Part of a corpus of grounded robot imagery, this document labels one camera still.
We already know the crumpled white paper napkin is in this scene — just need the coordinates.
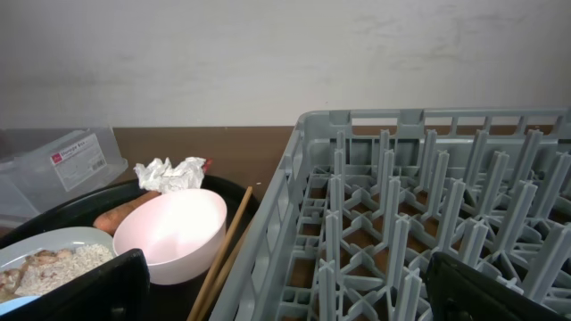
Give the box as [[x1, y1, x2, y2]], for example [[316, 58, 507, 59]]
[[134, 157, 207, 194]]

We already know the grey plate with food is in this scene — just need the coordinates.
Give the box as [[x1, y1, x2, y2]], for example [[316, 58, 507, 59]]
[[1, 226, 115, 302]]

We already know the pink plastic bowl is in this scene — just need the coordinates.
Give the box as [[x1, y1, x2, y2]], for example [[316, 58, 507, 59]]
[[113, 189, 228, 285]]

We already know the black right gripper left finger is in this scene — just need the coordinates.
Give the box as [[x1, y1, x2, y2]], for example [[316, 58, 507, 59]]
[[1, 249, 150, 321]]

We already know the grey plastic dishwasher rack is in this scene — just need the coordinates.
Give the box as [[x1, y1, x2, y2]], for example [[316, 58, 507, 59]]
[[210, 108, 570, 320]]

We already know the clear plastic storage box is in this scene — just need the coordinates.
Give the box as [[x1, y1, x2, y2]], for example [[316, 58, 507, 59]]
[[1, 127, 128, 228]]

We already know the light blue plastic cup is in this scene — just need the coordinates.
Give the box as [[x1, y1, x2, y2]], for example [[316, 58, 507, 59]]
[[0, 296, 38, 316]]

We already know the orange carrot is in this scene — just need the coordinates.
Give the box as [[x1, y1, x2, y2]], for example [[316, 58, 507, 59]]
[[93, 192, 161, 235]]

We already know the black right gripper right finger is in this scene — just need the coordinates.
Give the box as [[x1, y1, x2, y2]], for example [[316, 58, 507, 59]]
[[426, 251, 566, 321]]

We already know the red snack wrapper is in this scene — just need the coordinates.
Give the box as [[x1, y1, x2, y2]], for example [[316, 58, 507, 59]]
[[202, 159, 213, 174]]

